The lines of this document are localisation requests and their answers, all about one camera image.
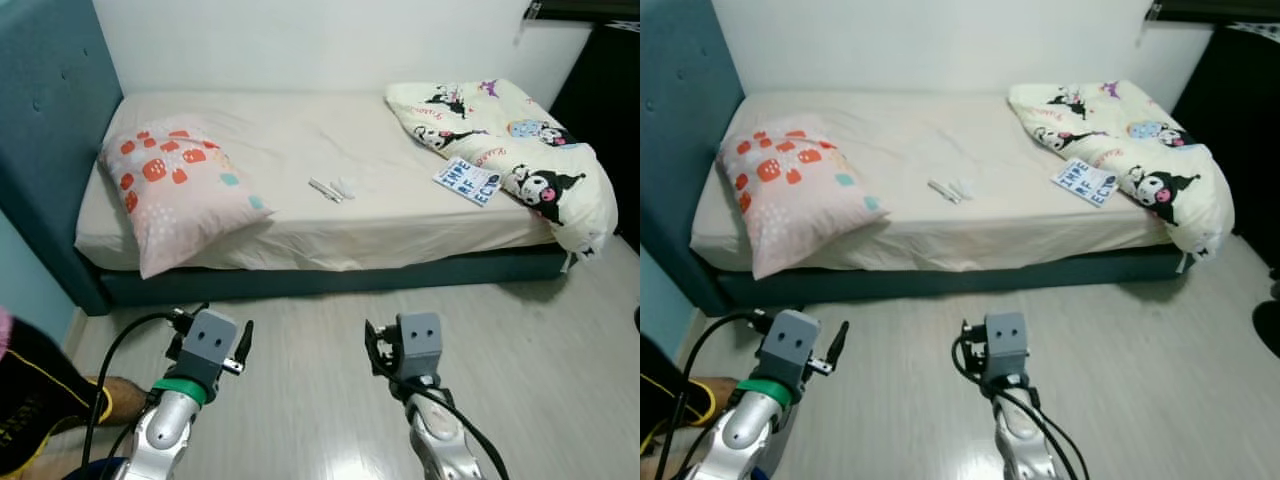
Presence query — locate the person in pink shirt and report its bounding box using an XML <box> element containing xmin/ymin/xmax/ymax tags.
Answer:
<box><xmin>640</xmin><ymin>335</ymin><xmax>743</xmax><ymax>456</ymax></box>
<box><xmin>0</xmin><ymin>308</ymin><xmax>143</xmax><ymax>477</ymax></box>

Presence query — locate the pink pillow with red spots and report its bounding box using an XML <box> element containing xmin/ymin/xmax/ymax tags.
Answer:
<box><xmin>98</xmin><ymin>115</ymin><xmax>274</xmax><ymax>280</ymax></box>
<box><xmin>716</xmin><ymin>113</ymin><xmax>890</xmax><ymax>281</ymax></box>

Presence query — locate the white book with blue letters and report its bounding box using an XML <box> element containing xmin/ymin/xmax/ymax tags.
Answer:
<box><xmin>1050</xmin><ymin>160</ymin><xmax>1120</xmax><ymax>208</ymax></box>
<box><xmin>432</xmin><ymin>157</ymin><xmax>502</xmax><ymax>208</ymax></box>

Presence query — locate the cream cartoon print blanket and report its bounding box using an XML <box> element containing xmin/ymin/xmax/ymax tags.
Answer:
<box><xmin>385</xmin><ymin>78</ymin><xmax>619</xmax><ymax>257</ymax></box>
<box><xmin>1008</xmin><ymin>80</ymin><xmax>1237</xmax><ymax>259</ymax></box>

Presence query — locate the black round object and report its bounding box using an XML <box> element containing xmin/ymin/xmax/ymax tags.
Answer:
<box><xmin>1252</xmin><ymin>300</ymin><xmax>1280</xmax><ymax>359</ymax></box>

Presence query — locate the dark wardrobe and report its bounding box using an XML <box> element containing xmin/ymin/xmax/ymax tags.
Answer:
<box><xmin>548</xmin><ymin>0</ymin><xmax>641</xmax><ymax>251</ymax></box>
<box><xmin>1170</xmin><ymin>0</ymin><xmax>1280</xmax><ymax>271</ymax></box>

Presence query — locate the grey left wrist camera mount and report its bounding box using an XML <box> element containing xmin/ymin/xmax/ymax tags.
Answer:
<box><xmin>180</xmin><ymin>308</ymin><xmax>240</xmax><ymax>389</ymax></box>
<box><xmin>760</xmin><ymin>308</ymin><xmax>823</xmax><ymax>391</ymax></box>

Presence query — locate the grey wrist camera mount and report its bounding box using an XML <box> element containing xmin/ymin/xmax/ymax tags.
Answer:
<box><xmin>395</xmin><ymin>312</ymin><xmax>445</xmax><ymax>385</ymax></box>
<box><xmin>760</xmin><ymin>308</ymin><xmax>823</xmax><ymax>391</ymax></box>
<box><xmin>985</xmin><ymin>312</ymin><xmax>1031</xmax><ymax>385</ymax></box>
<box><xmin>180</xmin><ymin>308</ymin><xmax>240</xmax><ymax>389</ymax></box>

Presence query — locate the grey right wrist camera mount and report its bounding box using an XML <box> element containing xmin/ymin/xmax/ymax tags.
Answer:
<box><xmin>395</xmin><ymin>312</ymin><xmax>445</xmax><ymax>385</ymax></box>
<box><xmin>985</xmin><ymin>312</ymin><xmax>1031</xmax><ymax>385</ymax></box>

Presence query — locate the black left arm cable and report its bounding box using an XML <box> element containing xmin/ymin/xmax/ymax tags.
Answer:
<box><xmin>655</xmin><ymin>305</ymin><xmax>776</xmax><ymax>479</ymax></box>
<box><xmin>80</xmin><ymin>305</ymin><xmax>196</xmax><ymax>471</ymax></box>

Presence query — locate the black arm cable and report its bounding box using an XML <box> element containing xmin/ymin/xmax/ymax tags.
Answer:
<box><xmin>952</xmin><ymin>335</ymin><xmax>1093</xmax><ymax>480</ymax></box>
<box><xmin>366</xmin><ymin>338</ymin><xmax>512</xmax><ymax>480</ymax></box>
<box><xmin>80</xmin><ymin>305</ymin><xmax>196</xmax><ymax>471</ymax></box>
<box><xmin>655</xmin><ymin>305</ymin><xmax>776</xmax><ymax>479</ymax></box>

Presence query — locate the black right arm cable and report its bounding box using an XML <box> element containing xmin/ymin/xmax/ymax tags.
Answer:
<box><xmin>366</xmin><ymin>338</ymin><xmax>512</xmax><ymax>480</ymax></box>
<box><xmin>952</xmin><ymin>335</ymin><xmax>1093</xmax><ymax>480</ymax></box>

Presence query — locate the teal upholstered bed frame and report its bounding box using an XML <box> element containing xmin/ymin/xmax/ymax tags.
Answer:
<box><xmin>640</xmin><ymin>0</ymin><xmax>1191</xmax><ymax>317</ymax></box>
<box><xmin>0</xmin><ymin>0</ymin><xmax>573</xmax><ymax>317</ymax></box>

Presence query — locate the clear plastic bracket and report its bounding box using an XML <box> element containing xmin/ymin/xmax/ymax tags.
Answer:
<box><xmin>514</xmin><ymin>0</ymin><xmax>546</xmax><ymax>46</ymax></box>
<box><xmin>1138</xmin><ymin>0</ymin><xmax>1167</xmax><ymax>46</ymax></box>

